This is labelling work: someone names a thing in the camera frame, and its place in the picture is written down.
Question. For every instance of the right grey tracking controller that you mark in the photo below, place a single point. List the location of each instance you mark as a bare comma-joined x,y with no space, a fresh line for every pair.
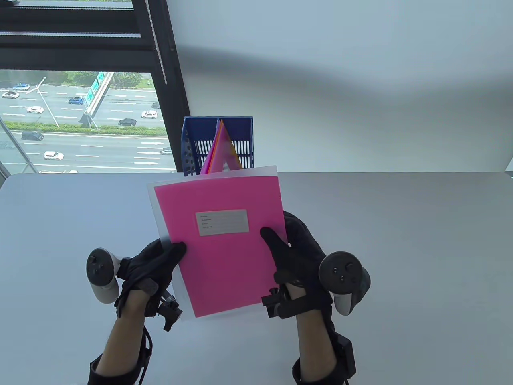
342,272

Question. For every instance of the pink L-shaped folder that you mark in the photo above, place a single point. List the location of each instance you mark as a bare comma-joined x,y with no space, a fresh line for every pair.
232,158
208,162

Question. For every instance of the highway sign gantry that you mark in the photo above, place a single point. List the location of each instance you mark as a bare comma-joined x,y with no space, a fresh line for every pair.
96,96

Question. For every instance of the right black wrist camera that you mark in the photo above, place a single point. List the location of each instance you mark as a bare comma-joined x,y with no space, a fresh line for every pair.
274,304

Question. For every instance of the left grey tracking controller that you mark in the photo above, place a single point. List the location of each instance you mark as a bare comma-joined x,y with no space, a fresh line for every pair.
100,268

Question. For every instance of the person's left forearm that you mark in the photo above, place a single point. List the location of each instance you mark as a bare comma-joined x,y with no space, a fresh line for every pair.
120,341

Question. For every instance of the person's right hand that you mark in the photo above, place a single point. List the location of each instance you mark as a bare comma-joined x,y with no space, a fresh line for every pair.
300,256

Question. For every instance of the clear L-shaped folder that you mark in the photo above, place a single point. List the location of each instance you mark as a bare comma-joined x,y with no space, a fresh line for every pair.
154,212

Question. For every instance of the black forearm sensor box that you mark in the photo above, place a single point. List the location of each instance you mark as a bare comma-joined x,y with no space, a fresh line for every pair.
346,357

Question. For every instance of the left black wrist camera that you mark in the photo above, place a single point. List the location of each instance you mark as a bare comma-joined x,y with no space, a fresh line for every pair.
170,313

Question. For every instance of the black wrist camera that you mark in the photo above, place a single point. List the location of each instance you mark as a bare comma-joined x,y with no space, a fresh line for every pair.
170,313
274,304

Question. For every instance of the person's left hand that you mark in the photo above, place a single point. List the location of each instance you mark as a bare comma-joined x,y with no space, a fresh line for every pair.
144,268

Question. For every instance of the blue plastic file organizer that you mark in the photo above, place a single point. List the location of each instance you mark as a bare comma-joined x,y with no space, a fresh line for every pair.
244,136

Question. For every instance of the pink cardstock sheet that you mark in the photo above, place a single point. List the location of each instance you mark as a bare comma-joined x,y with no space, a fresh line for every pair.
224,272

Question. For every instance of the grey tracking controller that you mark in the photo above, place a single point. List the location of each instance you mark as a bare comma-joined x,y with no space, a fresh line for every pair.
100,268
342,272

